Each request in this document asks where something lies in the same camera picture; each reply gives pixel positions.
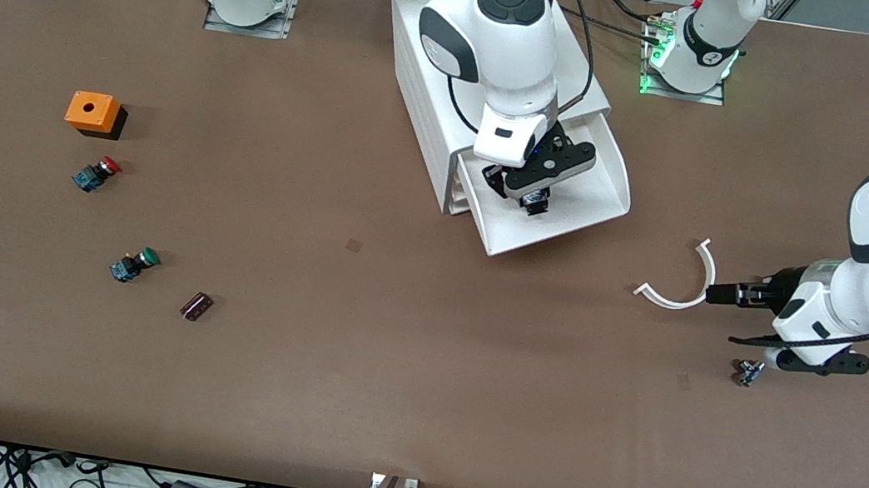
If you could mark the yellow push button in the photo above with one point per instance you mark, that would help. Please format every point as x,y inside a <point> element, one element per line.
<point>538,205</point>

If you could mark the white plastic drawer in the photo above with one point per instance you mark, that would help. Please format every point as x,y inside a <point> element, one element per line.
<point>463,188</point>
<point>463,199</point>
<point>593,189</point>
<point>464,210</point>

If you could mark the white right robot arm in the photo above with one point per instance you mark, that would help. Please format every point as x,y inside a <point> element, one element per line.
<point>509,61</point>

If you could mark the white drawer cabinet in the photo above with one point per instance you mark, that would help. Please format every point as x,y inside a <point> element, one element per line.
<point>429,122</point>

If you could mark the green push button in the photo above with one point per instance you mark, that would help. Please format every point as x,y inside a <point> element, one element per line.
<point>134,265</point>

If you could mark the red push button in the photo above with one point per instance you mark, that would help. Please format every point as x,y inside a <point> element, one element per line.
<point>95,174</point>

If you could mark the white curved plastic piece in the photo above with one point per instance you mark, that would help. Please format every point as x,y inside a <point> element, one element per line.
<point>692,299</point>

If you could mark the small blue metal component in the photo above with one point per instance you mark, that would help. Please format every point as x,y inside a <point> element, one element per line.
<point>750,373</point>

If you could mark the brown square tape patch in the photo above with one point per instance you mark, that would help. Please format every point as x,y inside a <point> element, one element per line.
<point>353,245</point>

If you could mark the dark maroon small component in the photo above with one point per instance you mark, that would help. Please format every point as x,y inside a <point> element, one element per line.
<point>196,307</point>

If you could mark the orange box with hole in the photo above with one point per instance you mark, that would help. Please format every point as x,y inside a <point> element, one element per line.
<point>91,111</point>

